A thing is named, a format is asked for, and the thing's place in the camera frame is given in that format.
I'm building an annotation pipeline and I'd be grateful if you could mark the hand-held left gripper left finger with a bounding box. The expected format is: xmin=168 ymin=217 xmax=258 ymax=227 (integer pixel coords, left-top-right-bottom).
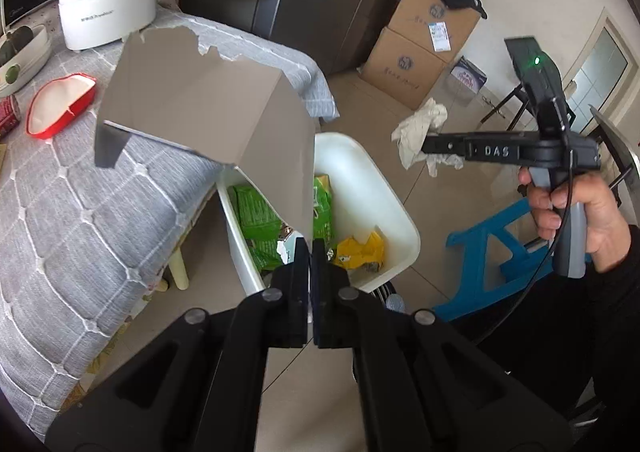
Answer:
xmin=45 ymin=237 xmax=312 ymax=452

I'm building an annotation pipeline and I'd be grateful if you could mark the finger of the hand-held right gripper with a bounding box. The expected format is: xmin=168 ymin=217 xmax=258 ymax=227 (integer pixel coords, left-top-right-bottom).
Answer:
xmin=421 ymin=131 xmax=471 ymax=162

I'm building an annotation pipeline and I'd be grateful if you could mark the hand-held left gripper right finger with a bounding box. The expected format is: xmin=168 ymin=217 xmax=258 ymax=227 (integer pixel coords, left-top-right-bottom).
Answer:
xmin=311 ymin=239 xmax=573 ymax=452

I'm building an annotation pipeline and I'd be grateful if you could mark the white cloth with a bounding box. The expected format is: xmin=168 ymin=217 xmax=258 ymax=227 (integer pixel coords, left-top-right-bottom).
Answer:
xmin=391 ymin=98 xmax=466 ymax=178

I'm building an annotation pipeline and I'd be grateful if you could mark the green snack bag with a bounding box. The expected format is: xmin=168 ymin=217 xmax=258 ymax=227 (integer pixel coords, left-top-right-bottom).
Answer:
xmin=230 ymin=173 xmax=335 ymax=272

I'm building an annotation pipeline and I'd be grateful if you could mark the white plastic bin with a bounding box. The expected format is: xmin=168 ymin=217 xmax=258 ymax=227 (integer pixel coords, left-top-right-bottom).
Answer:
xmin=216 ymin=132 xmax=421 ymax=295

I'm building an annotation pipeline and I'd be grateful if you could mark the torn cardboard carton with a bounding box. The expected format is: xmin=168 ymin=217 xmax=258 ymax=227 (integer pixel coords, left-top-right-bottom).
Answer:
xmin=94 ymin=27 xmax=317 ymax=240

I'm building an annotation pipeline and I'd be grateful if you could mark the person's right forearm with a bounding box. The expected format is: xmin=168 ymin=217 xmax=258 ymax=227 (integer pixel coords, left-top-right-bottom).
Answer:
xmin=470 ymin=224 xmax=640 ymax=433

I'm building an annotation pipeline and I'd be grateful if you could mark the person's right hand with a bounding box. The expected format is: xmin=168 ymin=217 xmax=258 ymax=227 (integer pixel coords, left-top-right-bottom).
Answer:
xmin=517 ymin=166 xmax=632 ymax=274

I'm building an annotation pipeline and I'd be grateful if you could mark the yellow snack packet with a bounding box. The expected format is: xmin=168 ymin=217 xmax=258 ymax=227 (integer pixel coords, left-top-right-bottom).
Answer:
xmin=334 ymin=228 xmax=386 ymax=273

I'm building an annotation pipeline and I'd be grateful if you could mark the small blue white box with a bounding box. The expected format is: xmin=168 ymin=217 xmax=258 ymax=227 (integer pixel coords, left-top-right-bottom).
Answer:
xmin=450 ymin=56 xmax=488 ymax=94

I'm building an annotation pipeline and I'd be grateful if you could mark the striped slipper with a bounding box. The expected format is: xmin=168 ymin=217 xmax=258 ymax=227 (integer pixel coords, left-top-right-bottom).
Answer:
xmin=375 ymin=282 xmax=408 ymax=315

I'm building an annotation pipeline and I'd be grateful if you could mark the plain cardboard box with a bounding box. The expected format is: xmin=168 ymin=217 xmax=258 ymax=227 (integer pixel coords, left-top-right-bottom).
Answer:
xmin=360 ymin=27 xmax=448 ymax=111

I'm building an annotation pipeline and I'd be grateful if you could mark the white framed glass door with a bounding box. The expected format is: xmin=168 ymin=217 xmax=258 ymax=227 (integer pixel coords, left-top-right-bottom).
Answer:
xmin=562 ymin=7 xmax=640 ymax=138

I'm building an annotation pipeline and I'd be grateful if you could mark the blue plastic stool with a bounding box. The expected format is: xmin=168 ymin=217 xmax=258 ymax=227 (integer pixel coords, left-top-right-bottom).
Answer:
xmin=432 ymin=209 xmax=593 ymax=323

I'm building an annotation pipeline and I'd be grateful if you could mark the cardboard box with label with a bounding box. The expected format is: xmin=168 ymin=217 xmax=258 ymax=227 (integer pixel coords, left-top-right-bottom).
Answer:
xmin=387 ymin=0 xmax=482 ymax=64

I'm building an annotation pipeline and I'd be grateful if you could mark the cream table leg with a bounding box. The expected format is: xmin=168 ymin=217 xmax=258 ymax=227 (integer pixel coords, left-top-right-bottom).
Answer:
xmin=167 ymin=244 xmax=190 ymax=290

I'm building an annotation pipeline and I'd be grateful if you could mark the grey checkered tablecloth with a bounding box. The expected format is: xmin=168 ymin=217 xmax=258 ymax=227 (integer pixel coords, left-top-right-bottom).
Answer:
xmin=0 ymin=2 xmax=335 ymax=438

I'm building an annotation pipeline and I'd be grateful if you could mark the red white paper bowl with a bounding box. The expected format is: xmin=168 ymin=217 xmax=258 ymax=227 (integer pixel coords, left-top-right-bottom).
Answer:
xmin=26 ymin=73 xmax=97 ymax=140

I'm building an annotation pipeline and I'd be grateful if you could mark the red can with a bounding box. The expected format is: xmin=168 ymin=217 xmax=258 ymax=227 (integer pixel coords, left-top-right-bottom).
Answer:
xmin=0 ymin=96 xmax=21 ymax=138

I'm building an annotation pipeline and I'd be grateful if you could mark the white ceramic bowl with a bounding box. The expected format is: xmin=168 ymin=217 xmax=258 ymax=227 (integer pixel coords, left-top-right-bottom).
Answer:
xmin=0 ymin=24 xmax=51 ymax=98

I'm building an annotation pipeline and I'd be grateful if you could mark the dark green avocado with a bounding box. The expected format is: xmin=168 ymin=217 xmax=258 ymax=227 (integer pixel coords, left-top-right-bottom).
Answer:
xmin=0 ymin=26 xmax=35 ymax=65

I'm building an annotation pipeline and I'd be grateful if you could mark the black metal chair frame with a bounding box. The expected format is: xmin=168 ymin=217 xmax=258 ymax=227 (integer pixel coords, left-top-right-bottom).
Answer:
xmin=480 ymin=84 xmax=531 ymax=133

